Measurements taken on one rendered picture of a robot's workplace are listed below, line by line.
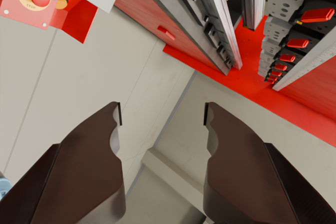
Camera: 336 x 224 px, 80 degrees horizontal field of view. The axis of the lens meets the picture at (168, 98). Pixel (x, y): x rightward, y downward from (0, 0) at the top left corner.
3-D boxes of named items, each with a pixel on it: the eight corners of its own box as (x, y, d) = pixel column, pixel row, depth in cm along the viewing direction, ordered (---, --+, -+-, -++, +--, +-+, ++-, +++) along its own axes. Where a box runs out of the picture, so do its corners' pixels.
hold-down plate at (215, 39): (203, 32, 108) (208, 34, 106) (208, 22, 107) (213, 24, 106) (213, 47, 135) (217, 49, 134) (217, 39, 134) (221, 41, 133)
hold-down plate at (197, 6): (177, -7, 71) (184, -4, 70) (185, -22, 70) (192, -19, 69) (198, 25, 98) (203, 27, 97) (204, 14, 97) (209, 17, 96)
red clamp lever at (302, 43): (305, 50, 58) (280, 47, 67) (313, 37, 57) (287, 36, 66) (301, 46, 57) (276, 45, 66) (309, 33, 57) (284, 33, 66)
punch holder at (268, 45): (262, 39, 82) (303, 57, 76) (274, 20, 81) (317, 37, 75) (260, 49, 96) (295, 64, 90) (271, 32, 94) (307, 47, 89)
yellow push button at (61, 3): (47, -1, 55) (49, 6, 55) (55, -10, 53) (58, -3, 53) (59, 5, 58) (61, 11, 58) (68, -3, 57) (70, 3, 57)
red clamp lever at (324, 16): (329, 23, 40) (290, 25, 49) (342, 4, 39) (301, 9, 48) (323, 18, 39) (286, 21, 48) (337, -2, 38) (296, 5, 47)
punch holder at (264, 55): (260, 51, 100) (293, 67, 95) (270, 36, 99) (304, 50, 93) (259, 58, 114) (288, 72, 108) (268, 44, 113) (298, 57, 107)
